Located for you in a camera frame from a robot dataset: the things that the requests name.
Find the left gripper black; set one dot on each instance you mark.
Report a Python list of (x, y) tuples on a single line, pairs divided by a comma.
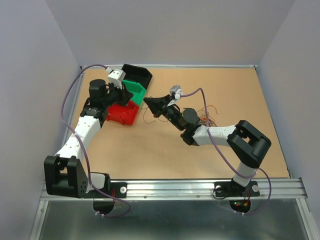
[(125, 96)]

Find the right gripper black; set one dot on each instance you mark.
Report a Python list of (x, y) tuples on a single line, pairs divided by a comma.
[(155, 104)]

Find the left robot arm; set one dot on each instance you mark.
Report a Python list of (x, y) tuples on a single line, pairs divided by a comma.
[(64, 172)]

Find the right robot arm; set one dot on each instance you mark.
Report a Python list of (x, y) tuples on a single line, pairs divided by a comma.
[(247, 142)]

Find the green plastic bin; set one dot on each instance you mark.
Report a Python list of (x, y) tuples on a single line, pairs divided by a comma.
[(137, 90)]

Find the red plastic bin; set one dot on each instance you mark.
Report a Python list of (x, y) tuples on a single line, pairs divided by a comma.
[(124, 115)]

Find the black plastic bin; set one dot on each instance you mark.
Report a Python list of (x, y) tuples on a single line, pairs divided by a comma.
[(137, 74)]

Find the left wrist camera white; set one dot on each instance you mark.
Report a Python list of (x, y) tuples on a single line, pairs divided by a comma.
[(116, 76)]

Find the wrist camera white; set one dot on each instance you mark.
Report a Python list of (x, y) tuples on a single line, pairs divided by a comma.
[(116, 76), (176, 92)]

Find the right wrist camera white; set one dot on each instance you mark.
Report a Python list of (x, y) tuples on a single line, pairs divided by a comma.
[(176, 92)]

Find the aluminium mounting rail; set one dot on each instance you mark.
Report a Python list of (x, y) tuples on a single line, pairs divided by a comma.
[(202, 190)]

